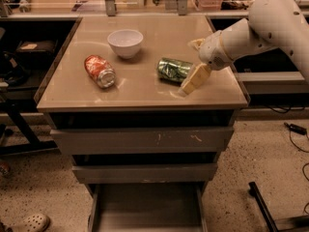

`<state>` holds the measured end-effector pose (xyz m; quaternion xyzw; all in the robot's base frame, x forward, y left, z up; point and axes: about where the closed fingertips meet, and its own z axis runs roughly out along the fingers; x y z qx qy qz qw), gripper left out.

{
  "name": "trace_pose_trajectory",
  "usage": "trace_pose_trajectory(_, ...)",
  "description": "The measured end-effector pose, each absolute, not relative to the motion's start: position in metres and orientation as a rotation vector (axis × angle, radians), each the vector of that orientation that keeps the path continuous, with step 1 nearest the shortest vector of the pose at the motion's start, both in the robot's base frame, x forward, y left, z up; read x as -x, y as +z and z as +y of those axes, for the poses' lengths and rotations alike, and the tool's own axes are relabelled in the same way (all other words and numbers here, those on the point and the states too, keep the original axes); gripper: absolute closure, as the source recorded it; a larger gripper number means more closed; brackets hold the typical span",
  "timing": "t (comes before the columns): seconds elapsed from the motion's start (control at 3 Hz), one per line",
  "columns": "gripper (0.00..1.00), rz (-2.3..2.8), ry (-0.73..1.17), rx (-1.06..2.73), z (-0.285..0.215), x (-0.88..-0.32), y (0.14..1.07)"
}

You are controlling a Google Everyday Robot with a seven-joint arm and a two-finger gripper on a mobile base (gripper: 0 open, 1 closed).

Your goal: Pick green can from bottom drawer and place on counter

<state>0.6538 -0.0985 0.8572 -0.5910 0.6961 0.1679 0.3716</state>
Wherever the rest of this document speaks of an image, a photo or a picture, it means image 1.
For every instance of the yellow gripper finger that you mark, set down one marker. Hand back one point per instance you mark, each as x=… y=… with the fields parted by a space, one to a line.
x=196 y=44
x=195 y=78

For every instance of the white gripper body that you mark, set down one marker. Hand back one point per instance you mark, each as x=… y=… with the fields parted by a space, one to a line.
x=210 y=51

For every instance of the green crushed soda can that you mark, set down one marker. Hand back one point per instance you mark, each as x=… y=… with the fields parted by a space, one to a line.
x=173 y=69

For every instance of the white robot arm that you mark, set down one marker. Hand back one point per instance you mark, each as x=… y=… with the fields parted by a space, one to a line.
x=270 y=24

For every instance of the top grey drawer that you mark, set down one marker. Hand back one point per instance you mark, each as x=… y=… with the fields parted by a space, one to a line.
x=142 y=140

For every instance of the grey drawer cabinet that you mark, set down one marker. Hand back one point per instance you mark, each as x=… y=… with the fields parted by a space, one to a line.
x=71 y=100

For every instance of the orange soda can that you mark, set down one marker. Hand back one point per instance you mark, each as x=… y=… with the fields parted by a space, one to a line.
x=100 y=71

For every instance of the middle grey drawer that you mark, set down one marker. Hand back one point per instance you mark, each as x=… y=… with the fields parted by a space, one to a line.
x=145 y=173

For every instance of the bottom open grey drawer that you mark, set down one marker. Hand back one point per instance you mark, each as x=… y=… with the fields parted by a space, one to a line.
x=147 y=208

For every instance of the white ceramic bowl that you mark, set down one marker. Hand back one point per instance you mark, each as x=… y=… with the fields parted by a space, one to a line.
x=125 y=43

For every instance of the black box on shelf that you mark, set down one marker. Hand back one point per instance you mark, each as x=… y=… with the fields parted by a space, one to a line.
x=40 y=51

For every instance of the black metal base bar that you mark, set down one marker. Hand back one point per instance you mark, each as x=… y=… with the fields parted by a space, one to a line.
x=288 y=224

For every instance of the white perforated clog shoe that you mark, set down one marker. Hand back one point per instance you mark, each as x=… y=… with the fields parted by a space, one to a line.
x=33 y=223

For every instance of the black power adapter with cable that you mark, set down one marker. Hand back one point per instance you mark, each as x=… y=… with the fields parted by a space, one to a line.
x=298 y=130

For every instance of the black table leg frame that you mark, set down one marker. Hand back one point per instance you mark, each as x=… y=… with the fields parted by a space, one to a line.
x=34 y=144

